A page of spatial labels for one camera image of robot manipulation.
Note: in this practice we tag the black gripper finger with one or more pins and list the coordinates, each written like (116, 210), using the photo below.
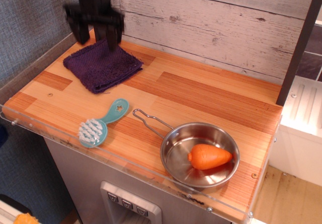
(79, 29)
(114, 36)

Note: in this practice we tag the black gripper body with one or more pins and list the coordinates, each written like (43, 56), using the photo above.
(83, 11)

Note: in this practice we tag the violet cloth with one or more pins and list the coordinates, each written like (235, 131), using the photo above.
(99, 69)

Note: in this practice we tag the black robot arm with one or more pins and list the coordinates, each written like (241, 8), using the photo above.
(108, 23)

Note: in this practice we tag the teal toy brush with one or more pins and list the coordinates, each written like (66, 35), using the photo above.
(93, 132)

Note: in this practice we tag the stainless steel pan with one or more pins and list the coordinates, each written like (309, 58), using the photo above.
(179, 141)

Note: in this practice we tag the orange toy carrot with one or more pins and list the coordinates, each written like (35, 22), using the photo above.
(205, 156)

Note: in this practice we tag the grey toy dispenser panel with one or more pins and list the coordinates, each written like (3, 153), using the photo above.
(125, 207)

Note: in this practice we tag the orange object bottom left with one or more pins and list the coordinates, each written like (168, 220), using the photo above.
(25, 218)

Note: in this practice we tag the white toy sink unit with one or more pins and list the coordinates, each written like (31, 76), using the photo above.
(297, 145)

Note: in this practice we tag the clear acrylic guard rail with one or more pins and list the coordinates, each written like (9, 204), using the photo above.
(129, 158)

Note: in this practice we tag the dark grey right post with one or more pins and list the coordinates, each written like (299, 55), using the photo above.
(303, 39)

